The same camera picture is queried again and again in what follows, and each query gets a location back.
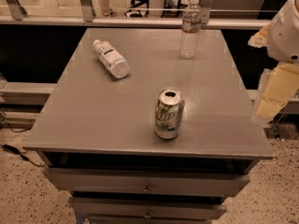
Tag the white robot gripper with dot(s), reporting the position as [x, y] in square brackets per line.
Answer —
[286, 34]

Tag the green white 7up can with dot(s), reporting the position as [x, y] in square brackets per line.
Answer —
[169, 107]

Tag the upright clear water bottle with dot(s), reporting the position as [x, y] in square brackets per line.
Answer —
[190, 28]

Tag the lying white-label plastic bottle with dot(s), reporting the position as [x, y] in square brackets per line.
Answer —
[115, 63]

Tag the person legs in background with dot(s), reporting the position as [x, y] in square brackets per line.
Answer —
[106, 10]

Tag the grey drawer cabinet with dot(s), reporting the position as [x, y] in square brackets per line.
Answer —
[93, 121]

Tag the upper grey drawer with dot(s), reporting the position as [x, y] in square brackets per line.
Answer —
[146, 182]

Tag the grey drawer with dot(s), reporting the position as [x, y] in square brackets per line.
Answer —
[146, 209]
[146, 182]

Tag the lower grey drawer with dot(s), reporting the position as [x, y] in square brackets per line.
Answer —
[146, 209]

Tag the metal railing frame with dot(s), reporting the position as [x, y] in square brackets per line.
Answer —
[217, 14]

